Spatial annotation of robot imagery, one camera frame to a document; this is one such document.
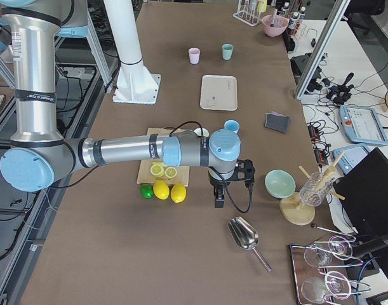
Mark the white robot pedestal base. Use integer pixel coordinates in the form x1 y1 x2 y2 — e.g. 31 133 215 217
104 0 161 105

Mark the aluminium frame post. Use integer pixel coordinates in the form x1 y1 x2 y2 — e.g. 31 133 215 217
294 0 350 101

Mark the upper whole lemon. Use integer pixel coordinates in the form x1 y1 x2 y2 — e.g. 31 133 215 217
152 180 170 200

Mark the green bowl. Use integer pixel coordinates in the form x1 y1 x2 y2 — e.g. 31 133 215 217
265 170 296 199

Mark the pink bowl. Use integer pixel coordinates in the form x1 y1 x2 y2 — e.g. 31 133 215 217
262 15 289 37

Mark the beige rabbit tray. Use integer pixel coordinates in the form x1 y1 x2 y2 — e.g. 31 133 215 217
199 75 237 111

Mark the pale yellow cup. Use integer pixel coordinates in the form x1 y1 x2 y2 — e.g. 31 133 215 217
194 128 209 137

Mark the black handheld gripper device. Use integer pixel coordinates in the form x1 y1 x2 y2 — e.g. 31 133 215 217
326 72 354 105

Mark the lower lemon slice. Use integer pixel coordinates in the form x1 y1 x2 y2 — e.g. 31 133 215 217
164 166 178 179

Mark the wine glass rack tray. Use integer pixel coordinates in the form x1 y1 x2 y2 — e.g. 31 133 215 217
288 233 388 304

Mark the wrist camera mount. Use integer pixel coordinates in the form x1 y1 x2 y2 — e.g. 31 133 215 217
235 159 255 189

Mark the lower whole lemon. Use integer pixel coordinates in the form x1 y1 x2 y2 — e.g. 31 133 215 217
171 183 187 203

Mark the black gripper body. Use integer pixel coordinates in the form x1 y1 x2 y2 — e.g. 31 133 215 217
208 167 237 199

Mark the whole lemon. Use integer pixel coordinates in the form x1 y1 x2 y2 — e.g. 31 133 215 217
152 180 170 200
171 183 187 203

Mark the white wire rack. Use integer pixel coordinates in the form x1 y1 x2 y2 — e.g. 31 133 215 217
232 0 267 27

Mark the wooden cup stand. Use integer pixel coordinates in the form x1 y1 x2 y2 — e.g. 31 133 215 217
279 152 345 226

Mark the wooden cutting board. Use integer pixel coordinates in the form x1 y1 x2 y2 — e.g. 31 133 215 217
136 128 191 187

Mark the metal scoop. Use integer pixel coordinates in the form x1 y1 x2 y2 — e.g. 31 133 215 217
228 216 272 273

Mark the blue cup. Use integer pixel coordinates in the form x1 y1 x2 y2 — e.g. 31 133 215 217
224 119 240 133

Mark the teach pendant tablet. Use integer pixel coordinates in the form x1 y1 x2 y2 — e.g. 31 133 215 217
339 105 388 146

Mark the green lime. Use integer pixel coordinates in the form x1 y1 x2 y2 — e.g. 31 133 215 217
140 184 154 199

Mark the upper lemon slice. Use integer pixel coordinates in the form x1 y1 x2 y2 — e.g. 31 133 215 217
150 163 164 178

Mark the black monitor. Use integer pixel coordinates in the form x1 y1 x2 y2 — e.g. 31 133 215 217
334 148 388 236

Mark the grey folded cloth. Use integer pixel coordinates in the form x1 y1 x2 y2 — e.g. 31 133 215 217
264 112 291 133

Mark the lemon slice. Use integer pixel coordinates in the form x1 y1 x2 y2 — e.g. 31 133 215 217
150 163 164 178
164 166 178 179

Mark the clear glass tumbler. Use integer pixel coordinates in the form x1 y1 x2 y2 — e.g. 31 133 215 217
300 172 334 207

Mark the pink cup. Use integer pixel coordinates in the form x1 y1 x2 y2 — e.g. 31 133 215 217
188 48 201 65

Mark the green cup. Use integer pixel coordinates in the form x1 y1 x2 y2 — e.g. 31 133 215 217
222 43 234 60

